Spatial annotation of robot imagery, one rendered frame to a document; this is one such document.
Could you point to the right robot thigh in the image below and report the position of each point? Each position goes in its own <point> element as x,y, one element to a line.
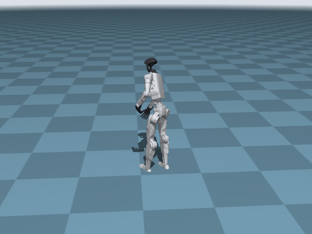
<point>162,127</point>

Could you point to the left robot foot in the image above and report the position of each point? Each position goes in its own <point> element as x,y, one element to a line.
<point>143,167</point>

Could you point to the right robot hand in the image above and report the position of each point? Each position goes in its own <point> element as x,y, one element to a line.
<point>146,112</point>

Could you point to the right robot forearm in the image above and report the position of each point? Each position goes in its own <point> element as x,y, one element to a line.
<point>151,104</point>

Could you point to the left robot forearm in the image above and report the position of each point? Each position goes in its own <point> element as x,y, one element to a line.
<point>141,100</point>

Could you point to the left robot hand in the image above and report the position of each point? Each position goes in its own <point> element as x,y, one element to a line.
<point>138,109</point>

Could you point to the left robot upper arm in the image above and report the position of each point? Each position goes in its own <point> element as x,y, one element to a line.
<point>148,78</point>

